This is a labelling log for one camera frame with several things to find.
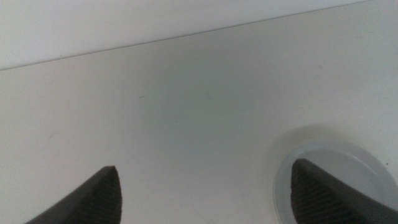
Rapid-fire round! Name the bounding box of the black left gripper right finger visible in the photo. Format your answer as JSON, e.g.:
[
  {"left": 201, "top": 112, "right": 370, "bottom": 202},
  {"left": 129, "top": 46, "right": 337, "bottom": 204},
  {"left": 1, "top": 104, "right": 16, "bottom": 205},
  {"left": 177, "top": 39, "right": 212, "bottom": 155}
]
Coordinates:
[{"left": 290, "top": 158, "right": 398, "bottom": 224}]

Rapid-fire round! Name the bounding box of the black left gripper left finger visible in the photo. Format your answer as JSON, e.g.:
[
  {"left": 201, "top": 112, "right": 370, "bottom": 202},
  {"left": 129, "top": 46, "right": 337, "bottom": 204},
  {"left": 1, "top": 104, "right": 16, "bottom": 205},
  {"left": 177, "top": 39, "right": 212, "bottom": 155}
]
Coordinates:
[{"left": 24, "top": 165, "right": 123, "bottom": 224}]

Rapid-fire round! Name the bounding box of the grey shallow bowl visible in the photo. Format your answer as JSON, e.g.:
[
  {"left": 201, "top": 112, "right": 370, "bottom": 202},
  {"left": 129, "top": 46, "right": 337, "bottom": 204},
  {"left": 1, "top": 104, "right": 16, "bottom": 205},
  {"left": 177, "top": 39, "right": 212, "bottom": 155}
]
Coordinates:
[{"left": 272, "top": 141, "right": 398, "bottom": 224}]

